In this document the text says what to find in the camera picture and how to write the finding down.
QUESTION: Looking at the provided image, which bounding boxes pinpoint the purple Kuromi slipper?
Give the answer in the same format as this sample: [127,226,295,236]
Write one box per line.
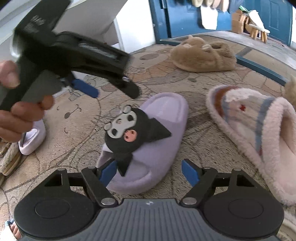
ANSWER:
[18,120,46,156]
[97,92,189,195]

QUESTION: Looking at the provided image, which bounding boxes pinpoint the cartoon patterned door mat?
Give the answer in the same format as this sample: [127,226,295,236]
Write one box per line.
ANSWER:
[1,45,283,223]

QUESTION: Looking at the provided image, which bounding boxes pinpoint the brown fluffy animal slipper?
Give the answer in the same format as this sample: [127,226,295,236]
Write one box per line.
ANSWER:
[171,35,237,73]

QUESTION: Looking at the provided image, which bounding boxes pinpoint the cardboard boxes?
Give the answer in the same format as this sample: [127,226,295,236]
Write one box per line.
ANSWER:
[231,9,248,34]

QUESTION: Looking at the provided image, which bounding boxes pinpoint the person left hand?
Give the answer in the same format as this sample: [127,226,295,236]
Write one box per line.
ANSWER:
[1,60,54,143]

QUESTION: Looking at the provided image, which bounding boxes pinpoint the striped knit slipper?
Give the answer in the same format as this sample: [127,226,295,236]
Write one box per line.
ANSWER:
[206,85,295,205]

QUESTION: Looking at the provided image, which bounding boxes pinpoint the small wooden stool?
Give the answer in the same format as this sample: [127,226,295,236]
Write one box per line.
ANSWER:
[246,9,270,43]

